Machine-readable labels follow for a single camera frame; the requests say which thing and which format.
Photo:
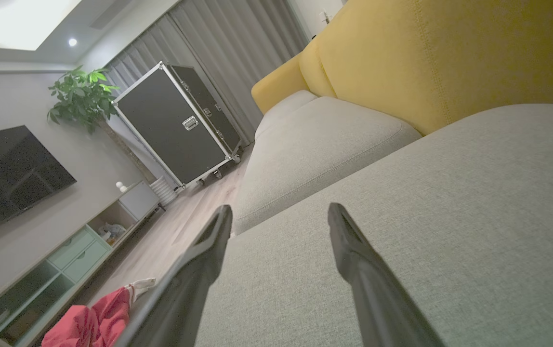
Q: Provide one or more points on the black flat screen television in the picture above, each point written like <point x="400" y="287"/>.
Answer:
<point x="11" y="178"/>

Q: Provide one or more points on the large grey sofa seat cushion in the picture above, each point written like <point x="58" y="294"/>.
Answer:
<point x="474" y="231"/>

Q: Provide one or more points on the pale green white TV cabinet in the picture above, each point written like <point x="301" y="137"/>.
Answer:
<point x="79" y="255"/>

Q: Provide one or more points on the small grey sofa seat cushion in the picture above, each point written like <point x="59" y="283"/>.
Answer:
<point x="281" y="108"/>

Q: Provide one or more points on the green leafy potted plant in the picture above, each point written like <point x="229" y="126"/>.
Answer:
<point x="81" y="96"/>

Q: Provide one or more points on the medium grey sofa seat cushion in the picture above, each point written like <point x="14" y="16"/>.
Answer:
<point x="315" y="149"/>

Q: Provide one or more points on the grey pleated curtain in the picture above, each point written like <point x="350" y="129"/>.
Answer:
<point x="238" y="43"/>

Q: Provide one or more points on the white wall switch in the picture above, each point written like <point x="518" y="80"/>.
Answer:
<point x="325" y="17"/>

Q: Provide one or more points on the bright ceiling light panel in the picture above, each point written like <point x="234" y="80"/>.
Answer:
<point x="11" y="21"/>

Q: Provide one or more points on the yellow sofa backrest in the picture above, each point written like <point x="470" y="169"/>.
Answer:
<point x="450" y="53"/>

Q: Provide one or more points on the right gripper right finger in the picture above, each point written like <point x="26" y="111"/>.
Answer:
<point x="377" y="299"/>

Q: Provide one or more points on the small white ornament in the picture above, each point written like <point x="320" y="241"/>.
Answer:
<point x="121" y="186"/>

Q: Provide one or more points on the white ribbed plant pot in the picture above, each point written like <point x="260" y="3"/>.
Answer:
<point x="163" y="190"/>

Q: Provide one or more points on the red white basketball jersey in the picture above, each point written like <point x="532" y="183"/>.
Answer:
<point x="93" y="323"/>

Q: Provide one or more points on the white crumpled items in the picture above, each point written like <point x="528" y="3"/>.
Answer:
<point x="111" y="233"/>

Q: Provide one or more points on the black flight case on wheels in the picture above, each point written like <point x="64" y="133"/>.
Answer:
<point x="170" y="130"/>

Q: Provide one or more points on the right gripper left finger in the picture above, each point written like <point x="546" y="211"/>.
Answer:
<point x="185" y="289"/>

